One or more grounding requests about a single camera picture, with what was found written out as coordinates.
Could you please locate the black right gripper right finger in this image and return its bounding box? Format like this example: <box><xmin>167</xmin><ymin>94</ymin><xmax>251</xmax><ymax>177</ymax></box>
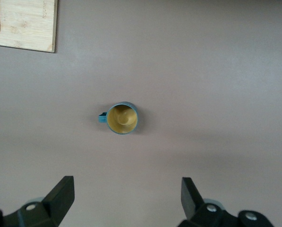
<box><xmin>177</xmin><ymin>177</ymin><xmax>276</xmax><ymax>227</ymax></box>

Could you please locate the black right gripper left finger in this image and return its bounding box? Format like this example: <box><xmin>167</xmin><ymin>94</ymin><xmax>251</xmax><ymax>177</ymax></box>
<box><xmin>0</xmin><ymin>175</ymin><xmax>75</xmax><ymax>227</ymax></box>

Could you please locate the teal mug yellow inside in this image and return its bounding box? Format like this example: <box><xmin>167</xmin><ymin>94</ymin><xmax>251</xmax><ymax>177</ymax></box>
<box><xmin>98</xmin><ymin>101</ymin><xmax>139</xmax><ymax>136</ymax></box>

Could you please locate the brown table cover cloth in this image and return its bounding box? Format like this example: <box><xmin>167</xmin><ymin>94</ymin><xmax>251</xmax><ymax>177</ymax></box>
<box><xmin>0</xmin><ymin>0</ymin><xmax>282</xmax><ymax>227</ymax></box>

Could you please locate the bamboo cutting board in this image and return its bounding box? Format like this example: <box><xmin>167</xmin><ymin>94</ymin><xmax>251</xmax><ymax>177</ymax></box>
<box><xmin>0</xmin><ymin>0</ymin><xmax>58</xmax><ymax>53</ymax></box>

